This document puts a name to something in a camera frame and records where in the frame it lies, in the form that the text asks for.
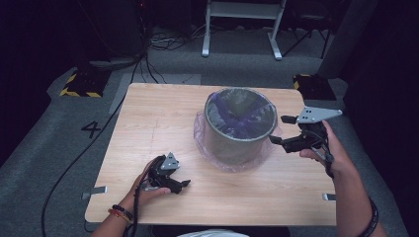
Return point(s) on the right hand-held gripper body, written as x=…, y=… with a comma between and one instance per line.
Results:
x=313, y=138

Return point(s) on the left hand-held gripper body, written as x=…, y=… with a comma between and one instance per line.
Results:
x=164, y=179

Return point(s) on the purple plastic bag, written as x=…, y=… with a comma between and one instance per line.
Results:
x=237, y=126

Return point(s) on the green plastic bin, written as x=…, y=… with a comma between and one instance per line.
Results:
x=230, y=148

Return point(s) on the person's right hand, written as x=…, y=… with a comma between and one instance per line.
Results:
x=337, y=154

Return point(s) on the person's left hand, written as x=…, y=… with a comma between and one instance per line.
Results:
x=140, y=196

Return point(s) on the black yellow striped base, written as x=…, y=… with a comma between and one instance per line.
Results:
x=87, y=84
x=314, y=87

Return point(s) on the black tripod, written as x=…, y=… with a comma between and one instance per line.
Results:
x=326, y=39

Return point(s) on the black wristband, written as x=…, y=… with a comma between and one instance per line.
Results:
x=374, y=217

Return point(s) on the grey curtain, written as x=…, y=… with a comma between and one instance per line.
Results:
x=346, y=36

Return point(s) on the white metal stand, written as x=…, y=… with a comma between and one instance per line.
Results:
x=242, y=10

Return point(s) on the grey table bracket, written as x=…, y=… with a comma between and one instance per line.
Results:
x=329, y=197
x=97, y=190

